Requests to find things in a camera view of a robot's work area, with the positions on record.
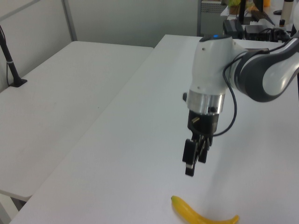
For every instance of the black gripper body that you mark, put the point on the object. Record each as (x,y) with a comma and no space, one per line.
(203,123)

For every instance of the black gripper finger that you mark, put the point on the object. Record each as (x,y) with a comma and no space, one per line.
(189,154)
(203,155)

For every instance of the yellow banana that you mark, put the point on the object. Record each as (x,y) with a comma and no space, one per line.
(187,210)

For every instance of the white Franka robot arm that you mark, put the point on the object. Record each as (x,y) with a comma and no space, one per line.
(210,65)

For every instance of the black power supply box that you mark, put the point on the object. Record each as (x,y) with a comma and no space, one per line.
(232,26)

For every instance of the black electronics box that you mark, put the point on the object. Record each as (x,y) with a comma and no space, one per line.
(254,29)

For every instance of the perforated grey metal cabinet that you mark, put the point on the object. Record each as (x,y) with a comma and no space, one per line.
(210,9)

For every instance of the black monitor stand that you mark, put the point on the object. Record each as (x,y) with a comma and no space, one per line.
(242,11)

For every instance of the small dark bottle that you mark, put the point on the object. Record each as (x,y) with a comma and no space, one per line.
(282,23)

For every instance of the white background desk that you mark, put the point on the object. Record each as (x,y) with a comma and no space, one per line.
(268,10)

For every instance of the black computer mouse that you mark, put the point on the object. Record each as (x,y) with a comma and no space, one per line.
(278,12)

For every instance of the orange container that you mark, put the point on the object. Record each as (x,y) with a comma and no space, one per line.
(267,2)

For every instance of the white side table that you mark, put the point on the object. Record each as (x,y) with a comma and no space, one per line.
(58,105)

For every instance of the white cylinder with dark cap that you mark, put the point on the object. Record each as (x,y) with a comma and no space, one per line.
(286,10)

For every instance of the black pole with base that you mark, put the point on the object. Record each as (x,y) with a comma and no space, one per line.
(11,67)

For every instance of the grey metal frame post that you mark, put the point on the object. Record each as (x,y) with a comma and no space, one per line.
(70,23)

